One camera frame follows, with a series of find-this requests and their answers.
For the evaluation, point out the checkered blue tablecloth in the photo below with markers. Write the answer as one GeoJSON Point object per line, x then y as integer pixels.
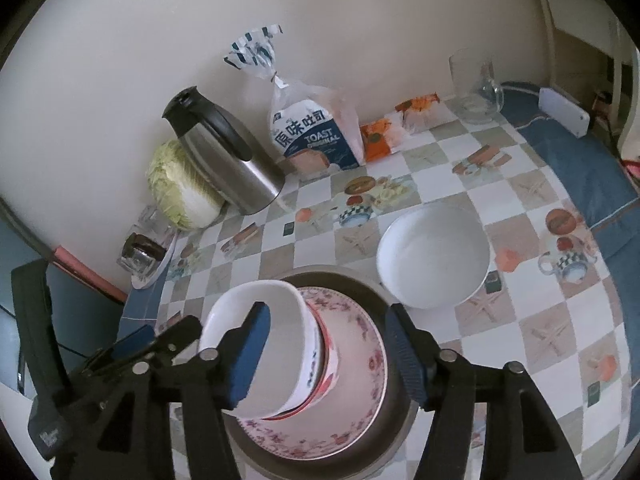
{"type": "Point", "coordinates": [562, 293]}

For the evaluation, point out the white square bowl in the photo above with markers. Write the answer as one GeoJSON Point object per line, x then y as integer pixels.
{"type": "Point", "coordinates": [291, 361]}

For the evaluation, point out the stainless steel thermos jug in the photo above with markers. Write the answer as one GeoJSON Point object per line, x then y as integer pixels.
{"type": "Point", "coordinates": [224, 152]}

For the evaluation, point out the napa cabbage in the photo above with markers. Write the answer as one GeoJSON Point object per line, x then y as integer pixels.
{"type": "Point", "coordinates": [181, 194]}

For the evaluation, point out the orange snack packet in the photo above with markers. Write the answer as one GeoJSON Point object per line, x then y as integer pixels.
{"type": "Point", "coordinates": [424, 113]}
{"type": "Point", "coordinates": [383, 137]}

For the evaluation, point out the red strawberry rimmed bowl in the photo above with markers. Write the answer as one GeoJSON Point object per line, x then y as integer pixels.
{"type": "Point", "coordinates": [325, 359]}

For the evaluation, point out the floral round plate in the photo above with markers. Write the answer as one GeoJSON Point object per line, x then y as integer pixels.
{"type": "Point", "coordinates": [351, 394]}

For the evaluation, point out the small white round bowl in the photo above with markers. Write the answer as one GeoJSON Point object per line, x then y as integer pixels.
{"type": "Point", "coordinates": [433, 257]}

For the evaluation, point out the white tray with glasses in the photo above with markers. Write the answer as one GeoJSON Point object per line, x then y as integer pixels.
{"type": "Point", "coordinates": [153, 224]}

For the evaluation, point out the white power bank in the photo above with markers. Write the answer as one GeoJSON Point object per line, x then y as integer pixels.
{"type": "Point", "coordinates": [564, 111]}

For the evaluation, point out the blue chair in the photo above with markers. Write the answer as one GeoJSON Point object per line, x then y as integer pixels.
{"type": "Point", "coordinates": [84, 320]}

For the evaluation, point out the toast bread bag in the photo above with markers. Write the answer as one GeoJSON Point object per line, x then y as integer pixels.
{"type": "Point", "coordinates": [314, 129]}

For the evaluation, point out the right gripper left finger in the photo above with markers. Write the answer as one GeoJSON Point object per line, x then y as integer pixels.
{"type": "Point", "coordinates": [207, 385]}

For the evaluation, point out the white shelf rack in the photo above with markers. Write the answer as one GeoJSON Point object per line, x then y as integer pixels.
{"type": "Point", "coordinates": [590, 52]}

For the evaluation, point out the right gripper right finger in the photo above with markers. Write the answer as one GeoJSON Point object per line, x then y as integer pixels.
{"type": "Point", "coordinates": [523, 439]}

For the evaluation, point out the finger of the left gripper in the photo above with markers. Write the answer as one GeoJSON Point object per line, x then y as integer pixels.
{"type": "Point", "coordinates": [178, 336]}
{"type": "Point", "coordinates": [120, 352]}

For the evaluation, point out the large stainless steel basin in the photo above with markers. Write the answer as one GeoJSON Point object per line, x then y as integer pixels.
{"type": "Point", "coordinates": [380, 443]}

